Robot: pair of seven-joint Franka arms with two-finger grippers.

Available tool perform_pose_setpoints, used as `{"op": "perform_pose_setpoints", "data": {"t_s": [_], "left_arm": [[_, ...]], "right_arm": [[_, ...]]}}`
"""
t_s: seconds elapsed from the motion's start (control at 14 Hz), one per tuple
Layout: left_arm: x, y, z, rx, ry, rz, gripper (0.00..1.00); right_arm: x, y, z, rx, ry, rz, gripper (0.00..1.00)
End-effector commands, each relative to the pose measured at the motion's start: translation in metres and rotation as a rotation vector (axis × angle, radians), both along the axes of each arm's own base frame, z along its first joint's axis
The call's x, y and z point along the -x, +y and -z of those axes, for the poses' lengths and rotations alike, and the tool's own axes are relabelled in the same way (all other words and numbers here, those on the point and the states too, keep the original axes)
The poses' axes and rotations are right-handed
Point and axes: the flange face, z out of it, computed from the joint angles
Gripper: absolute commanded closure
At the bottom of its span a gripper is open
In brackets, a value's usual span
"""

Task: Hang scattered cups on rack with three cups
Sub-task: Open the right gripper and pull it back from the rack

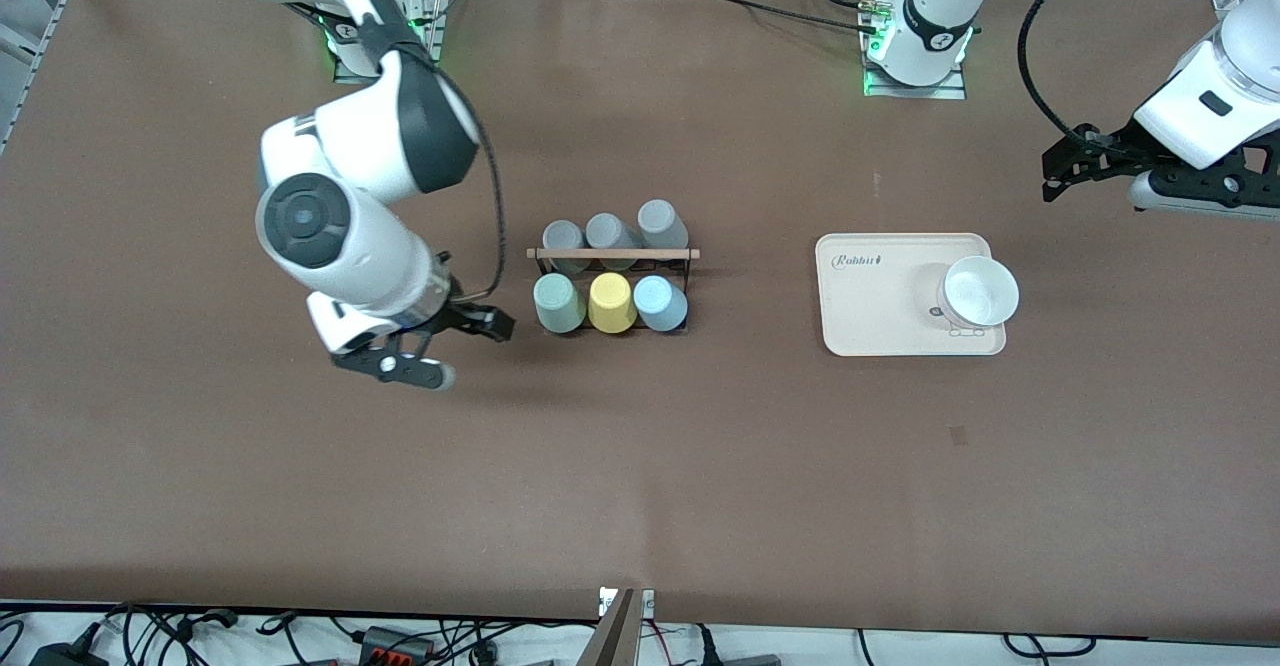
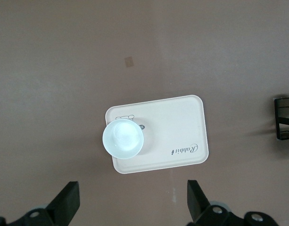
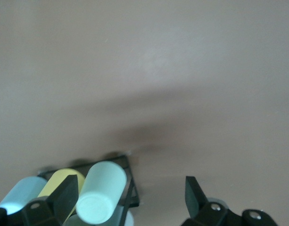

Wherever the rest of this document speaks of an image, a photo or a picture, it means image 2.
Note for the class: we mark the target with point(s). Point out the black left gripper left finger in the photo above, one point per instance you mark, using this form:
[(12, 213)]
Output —
[(64, 207)]

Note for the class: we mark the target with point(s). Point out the white bowl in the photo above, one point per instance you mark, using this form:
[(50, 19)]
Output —
[(123, 139)]

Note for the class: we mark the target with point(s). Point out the brown tape patch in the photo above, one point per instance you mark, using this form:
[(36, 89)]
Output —
[(129, 62)]

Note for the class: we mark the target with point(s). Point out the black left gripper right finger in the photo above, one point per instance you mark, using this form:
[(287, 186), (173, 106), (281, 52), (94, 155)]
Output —
[(198, 204)]

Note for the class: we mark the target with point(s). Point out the beige Rabbit tray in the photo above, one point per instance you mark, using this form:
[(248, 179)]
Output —
[(177, 127)]

